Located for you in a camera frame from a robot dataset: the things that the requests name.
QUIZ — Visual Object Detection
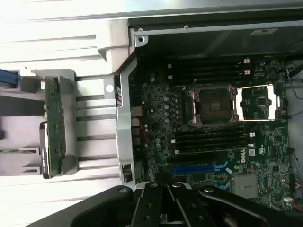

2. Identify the silver socket cover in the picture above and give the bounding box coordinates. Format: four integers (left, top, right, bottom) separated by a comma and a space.
236, 84, 282, 122

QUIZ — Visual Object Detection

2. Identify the grey plastic parts rack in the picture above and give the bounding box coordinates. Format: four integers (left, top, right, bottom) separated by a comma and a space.
0, 67, 119, 180

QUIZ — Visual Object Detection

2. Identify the open black silver PC case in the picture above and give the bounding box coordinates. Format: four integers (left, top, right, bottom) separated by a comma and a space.
97, 17, 303, 213

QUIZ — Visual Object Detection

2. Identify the CPU socket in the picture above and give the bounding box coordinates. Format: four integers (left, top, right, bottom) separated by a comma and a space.
186, 84, 240, 126

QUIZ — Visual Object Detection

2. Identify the blue plastic disk carrier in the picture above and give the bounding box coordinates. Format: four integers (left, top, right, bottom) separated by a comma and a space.
0, 68, 18, 89

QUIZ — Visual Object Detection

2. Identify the blue expansion slot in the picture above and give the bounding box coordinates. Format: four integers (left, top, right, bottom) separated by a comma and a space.
171, 164, 228, 175

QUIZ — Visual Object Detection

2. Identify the long black expansion slot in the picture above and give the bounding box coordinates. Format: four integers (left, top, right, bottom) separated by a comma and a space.
167, 154, 228, 165

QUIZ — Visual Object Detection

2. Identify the green Dell motherboard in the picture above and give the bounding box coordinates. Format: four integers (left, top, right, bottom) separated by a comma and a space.
132, 56, 296, 210

